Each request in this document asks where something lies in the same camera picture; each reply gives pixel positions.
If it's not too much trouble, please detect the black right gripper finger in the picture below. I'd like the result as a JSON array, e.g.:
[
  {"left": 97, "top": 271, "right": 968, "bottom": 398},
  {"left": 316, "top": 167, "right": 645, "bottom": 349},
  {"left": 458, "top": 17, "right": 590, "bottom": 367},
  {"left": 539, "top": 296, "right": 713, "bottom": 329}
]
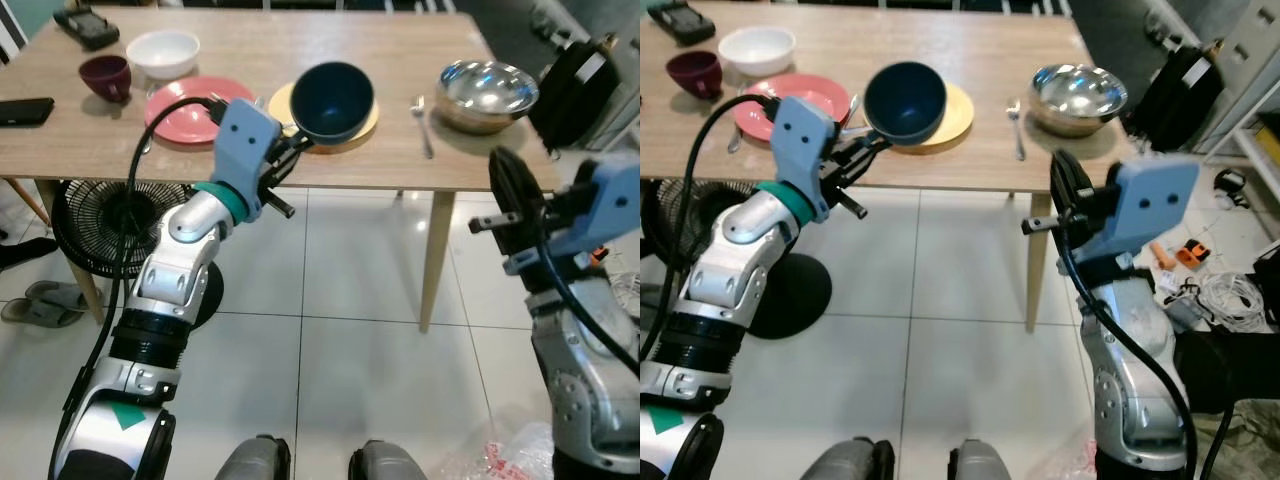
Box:
[
  {"left": 1070, "top": 153, "right": 1093, "bottom": 211},
  {"left": 489, "top": 148, "right": 514, "bottom": 215},
  {"left": 1051, "top": 148, "right": 1074, "bottom": 215},
  {"left": 510, "top": 152, "right": 537, "bottom": 213}
]

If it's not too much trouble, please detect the dark blue bowl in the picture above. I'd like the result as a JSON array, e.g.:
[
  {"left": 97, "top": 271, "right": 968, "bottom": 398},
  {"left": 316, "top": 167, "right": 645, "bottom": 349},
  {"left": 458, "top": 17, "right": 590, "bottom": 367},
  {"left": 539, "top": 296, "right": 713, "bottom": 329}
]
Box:
[
  {"left": 863, "top": 61, "right": 949, "bottom": 147},
  {"left": 290, "top": 61, "right": 377, "bottom": 145}
]

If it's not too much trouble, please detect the light wood table leg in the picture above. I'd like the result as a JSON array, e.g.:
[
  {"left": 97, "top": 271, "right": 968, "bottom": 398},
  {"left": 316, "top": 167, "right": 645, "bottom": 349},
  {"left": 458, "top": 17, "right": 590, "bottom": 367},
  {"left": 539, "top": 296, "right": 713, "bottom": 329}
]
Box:
[
  {"left": 418, "top": 190, "right": 456, "bottom": 334},
  {"left": 1025, "top": 192, "right": 1061, "bottom": 334},
  {"left": 35, "top": 180, "right": 106, "bottom": 326}
]

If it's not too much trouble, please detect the yellow plate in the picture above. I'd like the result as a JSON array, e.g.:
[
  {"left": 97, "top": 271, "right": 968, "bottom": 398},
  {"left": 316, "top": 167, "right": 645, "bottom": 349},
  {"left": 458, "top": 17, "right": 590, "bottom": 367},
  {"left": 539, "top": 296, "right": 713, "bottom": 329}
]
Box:
[
  {"left": 267, "top": 80, "right": 381, "bottom": 154},
  {"left": 880, "top": 82, "right": 975, "bottom": 153}
]

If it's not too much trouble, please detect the stainless steel bowl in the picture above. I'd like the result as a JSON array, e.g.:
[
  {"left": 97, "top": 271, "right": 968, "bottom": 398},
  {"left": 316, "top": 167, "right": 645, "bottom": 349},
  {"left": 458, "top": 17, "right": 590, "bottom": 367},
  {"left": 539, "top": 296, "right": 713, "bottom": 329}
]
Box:
[
  {"left": 1030, "top": 63, "right": 1129, "bottom": 138},
  {"left": 437, "top": 60, "right": 541, "bottom": 136}
]

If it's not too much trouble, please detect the pink plate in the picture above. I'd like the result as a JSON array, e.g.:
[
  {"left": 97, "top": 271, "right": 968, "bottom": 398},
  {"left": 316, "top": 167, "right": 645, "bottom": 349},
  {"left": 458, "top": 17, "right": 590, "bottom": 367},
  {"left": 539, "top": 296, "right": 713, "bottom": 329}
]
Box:
[
  {"left": 145, "top": 76, "right": 256, "bottom": 146},
  {"left": 733, "top": 73, "right": 851, "bottom": 143}
]

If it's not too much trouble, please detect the black bag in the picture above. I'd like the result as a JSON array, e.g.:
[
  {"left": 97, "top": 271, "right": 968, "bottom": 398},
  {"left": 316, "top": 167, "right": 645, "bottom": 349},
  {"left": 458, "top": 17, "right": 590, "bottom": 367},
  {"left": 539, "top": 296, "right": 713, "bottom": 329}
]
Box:
[
  {"left": 528, "top": 35, "right": 621, "bottom": 153},
  {"left": 1120, "top": 38, "right": 1226, "bottom": 153}
]

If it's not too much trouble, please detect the white ceramic bowl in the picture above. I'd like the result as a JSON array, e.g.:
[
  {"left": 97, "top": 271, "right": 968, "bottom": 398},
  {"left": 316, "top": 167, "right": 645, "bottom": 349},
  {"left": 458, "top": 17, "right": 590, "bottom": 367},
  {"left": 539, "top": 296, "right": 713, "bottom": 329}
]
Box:
[
  {"left": 718, "top": 26, "right": 798, "bottom": 78},
  {"left": 126, "top": 30, "right": 201, "bottom": 81}
]

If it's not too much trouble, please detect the maroon cup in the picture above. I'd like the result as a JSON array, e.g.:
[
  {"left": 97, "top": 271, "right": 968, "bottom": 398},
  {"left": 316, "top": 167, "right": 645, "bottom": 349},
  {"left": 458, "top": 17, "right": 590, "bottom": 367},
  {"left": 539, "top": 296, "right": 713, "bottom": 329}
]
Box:
[
  {"left": 78, "top": 55, "right": 133, "bottom": 104},
  {"left": 666, "top": 50, "right": 723, "bottom": 99}
]

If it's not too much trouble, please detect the black cloth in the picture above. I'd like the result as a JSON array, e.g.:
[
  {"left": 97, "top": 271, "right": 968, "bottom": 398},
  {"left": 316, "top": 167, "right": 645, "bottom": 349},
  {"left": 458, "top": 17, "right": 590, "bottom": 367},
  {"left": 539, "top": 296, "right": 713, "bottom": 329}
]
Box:
[{"left": 1175, "top": 330, "right": 1280, "bottom": 411}]

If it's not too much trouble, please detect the black device case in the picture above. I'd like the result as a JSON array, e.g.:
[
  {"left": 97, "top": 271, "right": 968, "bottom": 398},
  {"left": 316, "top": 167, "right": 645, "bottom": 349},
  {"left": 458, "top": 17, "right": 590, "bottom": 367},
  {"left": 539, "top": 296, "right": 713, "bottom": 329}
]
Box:
[
  {"left": 648, "top": 0, "right": 716, "bottom": 46},
  {"left": 52, "top": 5, "right": 121, "bottom": 51}
]

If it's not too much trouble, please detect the clear red printed plastic bag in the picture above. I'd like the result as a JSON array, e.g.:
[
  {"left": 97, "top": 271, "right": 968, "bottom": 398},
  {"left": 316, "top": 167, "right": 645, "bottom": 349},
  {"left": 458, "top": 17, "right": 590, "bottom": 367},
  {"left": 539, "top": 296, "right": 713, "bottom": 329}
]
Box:
[
  {"left": 440, "top": 405, "right": 556, "bottom": 480},
  {"left": 1020, "top": 440, "right": 1101, "bottom": 480}
]

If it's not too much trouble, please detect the grey slipper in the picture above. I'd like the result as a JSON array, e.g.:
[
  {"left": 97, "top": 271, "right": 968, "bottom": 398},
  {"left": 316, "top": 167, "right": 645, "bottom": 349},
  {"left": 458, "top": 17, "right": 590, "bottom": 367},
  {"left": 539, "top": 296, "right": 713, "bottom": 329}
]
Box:
[
  {"left": 0, "top": 297, "right": 86, "bottom": 328},
  {"left": 25, "top": 280, "right": 91, "bottom": 309}
]

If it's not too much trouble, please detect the black smartphone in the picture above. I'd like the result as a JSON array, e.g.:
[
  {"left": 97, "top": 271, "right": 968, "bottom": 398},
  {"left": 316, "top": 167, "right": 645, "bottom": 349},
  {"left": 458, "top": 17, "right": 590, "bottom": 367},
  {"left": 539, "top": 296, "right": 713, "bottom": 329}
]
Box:
[{"left": 0, "top": 97, "right": 56, "bottom": 128}]

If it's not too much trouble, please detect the grey right robot leg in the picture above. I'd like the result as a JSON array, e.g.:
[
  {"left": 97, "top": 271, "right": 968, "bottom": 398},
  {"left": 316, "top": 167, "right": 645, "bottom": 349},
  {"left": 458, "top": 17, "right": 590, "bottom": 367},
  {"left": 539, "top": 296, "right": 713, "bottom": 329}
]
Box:
[
  {"left": 348, "top": 440, "right": 431, "bottom": 480},
  {"left": 948, "top": 440, "right": 1011, "bottom": 480}
]

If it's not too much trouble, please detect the grey robot leg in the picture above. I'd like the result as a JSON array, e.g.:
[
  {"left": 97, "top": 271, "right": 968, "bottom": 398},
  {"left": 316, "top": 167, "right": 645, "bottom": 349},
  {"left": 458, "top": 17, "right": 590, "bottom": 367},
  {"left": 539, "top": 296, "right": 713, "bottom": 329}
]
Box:
[
  {"left": 948, "top": 440, "right": 1011, "bottom": 480},
  {"left": 215, "top": 435, "right": 293, "bottom": 480},
  {"left": 348, "top": 440, "right": 431, "bottom": 480},
  {"left": 800, "top": 437, "right": 896, "bottom": 480}
]

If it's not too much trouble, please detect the grey left robot leg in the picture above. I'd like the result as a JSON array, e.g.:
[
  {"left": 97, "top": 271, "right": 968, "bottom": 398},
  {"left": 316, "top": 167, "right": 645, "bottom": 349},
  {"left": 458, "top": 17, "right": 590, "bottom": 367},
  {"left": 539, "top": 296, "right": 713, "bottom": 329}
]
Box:
[
  {"left": 800, "top": 437, "right": 896, "bottom": 480},
  {"left": 215, "top": 435, "right": 293, "bottom": 480}
]

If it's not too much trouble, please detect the light grey left wrist camera mount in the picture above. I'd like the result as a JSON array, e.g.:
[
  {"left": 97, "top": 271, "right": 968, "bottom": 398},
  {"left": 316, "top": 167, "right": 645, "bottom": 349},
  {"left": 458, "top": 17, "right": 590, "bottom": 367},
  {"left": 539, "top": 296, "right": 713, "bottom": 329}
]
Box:
[
  {"left": 213, "top": 97, "right": 283, "bottom": 223},
  {"left": 775, "top": 95, "right": 843, "bottom": 223}
]

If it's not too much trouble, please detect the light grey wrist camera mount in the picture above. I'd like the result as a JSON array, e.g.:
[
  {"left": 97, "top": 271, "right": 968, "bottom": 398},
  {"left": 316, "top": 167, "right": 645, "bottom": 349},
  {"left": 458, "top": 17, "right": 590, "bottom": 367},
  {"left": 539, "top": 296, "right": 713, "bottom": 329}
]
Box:
[
  {"left": 505, "top": 152, "right": 641, "bottom": 276},
  {"left": 1085, "top": 155, "right": 1201, "bottom": 286},
  {"left": 775, "top": 95, "right": 843, "bottom": 223},
  {"left": 213, "top": 97, "right": 283, "bottom": 223}
]

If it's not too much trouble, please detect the light grey right wrist camera mount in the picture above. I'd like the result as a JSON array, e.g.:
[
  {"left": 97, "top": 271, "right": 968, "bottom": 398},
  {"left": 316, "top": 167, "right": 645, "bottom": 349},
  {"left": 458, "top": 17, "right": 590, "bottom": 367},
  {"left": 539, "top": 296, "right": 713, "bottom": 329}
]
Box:
[
  {"left": 505, "top": 152, "right": 641, "bottom": 276},
  {"left": 1085, "top": 155, "right": 1201, "bottom": 286}
]

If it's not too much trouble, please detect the white cable bundle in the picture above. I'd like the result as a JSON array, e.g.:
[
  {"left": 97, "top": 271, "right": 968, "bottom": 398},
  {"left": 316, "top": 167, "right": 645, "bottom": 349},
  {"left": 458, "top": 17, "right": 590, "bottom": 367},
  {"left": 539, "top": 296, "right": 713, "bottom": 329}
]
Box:
[
  {"left": 1195, "top": 270, "right": 1271, "bottom": 331},
  {"left": 610, "top": 270, "right": 641, "bottom": 313}
]

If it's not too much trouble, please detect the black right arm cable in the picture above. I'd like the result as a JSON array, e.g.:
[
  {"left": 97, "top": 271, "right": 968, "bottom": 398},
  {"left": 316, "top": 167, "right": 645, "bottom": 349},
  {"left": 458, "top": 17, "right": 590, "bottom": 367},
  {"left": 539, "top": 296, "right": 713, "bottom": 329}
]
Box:
[
  {"left": 1055, "top": 200, "right": 1236, "bottom": 480},
  {"left": 520, "top": 180, "right": 641, "bottom": 376}
]

